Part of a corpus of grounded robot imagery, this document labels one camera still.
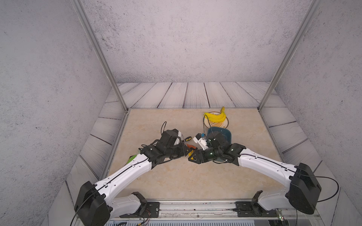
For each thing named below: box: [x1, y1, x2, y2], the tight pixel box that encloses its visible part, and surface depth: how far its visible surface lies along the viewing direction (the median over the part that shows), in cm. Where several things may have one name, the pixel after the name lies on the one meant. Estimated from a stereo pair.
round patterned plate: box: [203, 111, 230, 129], surface depth 113 cm
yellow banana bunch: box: [203, 106, 227, 123], surface depth 111 cm
